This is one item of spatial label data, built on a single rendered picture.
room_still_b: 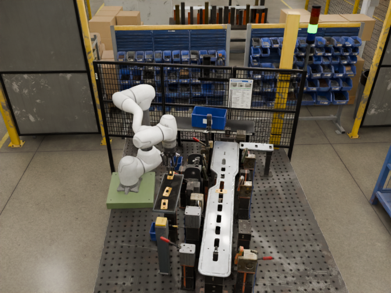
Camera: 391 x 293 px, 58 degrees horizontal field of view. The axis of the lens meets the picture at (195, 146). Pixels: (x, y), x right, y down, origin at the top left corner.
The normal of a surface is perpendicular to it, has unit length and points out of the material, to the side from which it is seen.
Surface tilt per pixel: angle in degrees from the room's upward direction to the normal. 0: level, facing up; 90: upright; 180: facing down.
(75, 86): 90
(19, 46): 91
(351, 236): 0
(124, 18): 90
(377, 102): 91
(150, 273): 0
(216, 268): 0
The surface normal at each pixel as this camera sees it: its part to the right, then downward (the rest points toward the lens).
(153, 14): 0.05, 0.56
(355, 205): 0.00, -0.83
